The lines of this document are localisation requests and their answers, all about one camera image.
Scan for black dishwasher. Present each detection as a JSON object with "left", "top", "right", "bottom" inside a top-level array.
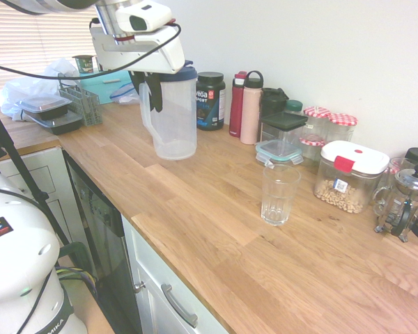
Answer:
[{"left": 62, "top": 149, "right": 143, "bottom": 334}]

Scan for green yogurt cup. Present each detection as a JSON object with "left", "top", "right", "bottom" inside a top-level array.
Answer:
[{"left": 71, "top": 54, "right": 95, "bottom": 74}]

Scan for teal bread box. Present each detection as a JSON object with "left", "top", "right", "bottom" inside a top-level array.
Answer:
[{"left": 77, "top": 68, "right": 141, "bottom": 106}]

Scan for grey cutlery basket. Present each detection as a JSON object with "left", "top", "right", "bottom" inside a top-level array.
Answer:
[{"left": 57, "top": 72, "right": 104, "bottom": 127}]

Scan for clear zip bag blue seal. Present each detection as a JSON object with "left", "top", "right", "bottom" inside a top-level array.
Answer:
[{"left": 109, "top": 84, "right": 142, "bottom": 106}]

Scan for clear glass mug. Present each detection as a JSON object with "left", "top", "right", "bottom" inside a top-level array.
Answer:
[{"left": 385, "top": 157, "right": 418, "bottom": 177}]

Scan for beige window blinds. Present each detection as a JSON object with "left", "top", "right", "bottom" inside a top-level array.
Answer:
[{"left": 0, "top": 0, "right": 102, "bottom": 94}]

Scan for glass French press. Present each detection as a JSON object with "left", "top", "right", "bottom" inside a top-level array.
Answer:
[{"left": 372, "top": 162, "right": 418, "bottom": 244}]

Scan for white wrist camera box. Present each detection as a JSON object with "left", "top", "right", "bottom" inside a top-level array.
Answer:
[{"left": 115, "top": 0, "right": 173, "bottom": 34}]

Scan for red water bottle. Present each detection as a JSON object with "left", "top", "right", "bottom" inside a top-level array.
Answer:
[{"left": 229, "top": 70, "right": 248, "bottom": 138}]

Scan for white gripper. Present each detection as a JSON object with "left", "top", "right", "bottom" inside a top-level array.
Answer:
[{"left": 90, "top": 24, "right": 186, "bottom": 113}]

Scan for white plastic bag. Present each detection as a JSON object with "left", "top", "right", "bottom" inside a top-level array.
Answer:
[{"left": 0, "top": 58, "right": 82, "bottom": 122}]

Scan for coloured wire bundle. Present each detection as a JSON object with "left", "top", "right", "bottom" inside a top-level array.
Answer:
[{"left": 54, "top": 265, "right": 99, "bottom": 297}]

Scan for clear drinking glass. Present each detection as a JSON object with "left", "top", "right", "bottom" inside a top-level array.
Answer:
[{"left": 261, "top": 164, "right": 302, "bottom": 228}]

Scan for dark green shaker bottle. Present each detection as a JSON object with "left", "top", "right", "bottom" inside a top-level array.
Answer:
[{"left": 261, "top": 87, "right": 288, "bottom": 116}]

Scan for cereal container white red lid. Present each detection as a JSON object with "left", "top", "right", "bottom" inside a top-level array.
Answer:
[{"left": 313, "top": 140, "right": 390, "bottom": 215}]

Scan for translucent plastic pitcher blue lid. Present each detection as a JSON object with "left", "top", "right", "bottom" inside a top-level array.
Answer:
[{"left": 139, "top": 65, "right": 199, "bottom": 161}]

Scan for black camera tripod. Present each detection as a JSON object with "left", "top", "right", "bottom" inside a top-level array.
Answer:
[{"left": 0, "top": 96, "right": 71, "bottom": 245}]

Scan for clear jar green lid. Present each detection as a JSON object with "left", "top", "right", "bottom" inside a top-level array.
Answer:
[{"left": 284, "top": 99, "right": 304, "bottom": 116}]

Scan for black Vega protein tub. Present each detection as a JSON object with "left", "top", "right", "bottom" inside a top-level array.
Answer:
[{"left": 195, "top": 71, "right": 226, "bottom": 132}]

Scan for glass food container teal lid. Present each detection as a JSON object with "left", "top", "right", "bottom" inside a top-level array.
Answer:
[{"left": 254, "top": 138, "right": 304, "bottom": 166}]

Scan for silver drawer handle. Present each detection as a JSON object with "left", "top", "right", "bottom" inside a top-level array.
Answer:
[{"left": 160, "top": 283, "right": 199, "bottom": 328}]

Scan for pink bottle black lid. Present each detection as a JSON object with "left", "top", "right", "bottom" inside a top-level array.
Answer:
[{"left": 240, "top": 70, "right": 265, "bottom": 145}]

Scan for small jar red checkered lid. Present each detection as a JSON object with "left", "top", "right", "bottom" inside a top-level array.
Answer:
[{"left": 298, "top": 136, "right": 327, "bottom": 168}]

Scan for black takeout container clear lid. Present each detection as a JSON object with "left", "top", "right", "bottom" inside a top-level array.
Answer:
[
  {"left": 26, "top": 112, "right": 84, "bottom": 136},
  {"left": 17, "top": 97, "right": 72, "bottom": 122}
]

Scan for square canister dark lid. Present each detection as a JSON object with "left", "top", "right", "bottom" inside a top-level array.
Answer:
[{"left": 258, "top": 111, "right": 309, "bottom": 154}]

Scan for white cabinet drawer front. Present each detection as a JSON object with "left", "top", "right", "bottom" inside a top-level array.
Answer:
[{"left": 121, "top": 214, "right": 231, "bottom": 334}]

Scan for tall jar red checkered lid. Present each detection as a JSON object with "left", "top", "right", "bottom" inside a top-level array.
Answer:
[
  {"left": 326, "top": 112, "right": 359, "bottom": 145},
  {"left": 302, "top": 105, "right": 332, "bottom": 143}
]

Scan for white cabinet panelled door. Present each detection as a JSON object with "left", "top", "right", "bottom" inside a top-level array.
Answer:
[{"left": 0, "top": 147, "right": 88, "bottom": 252}]

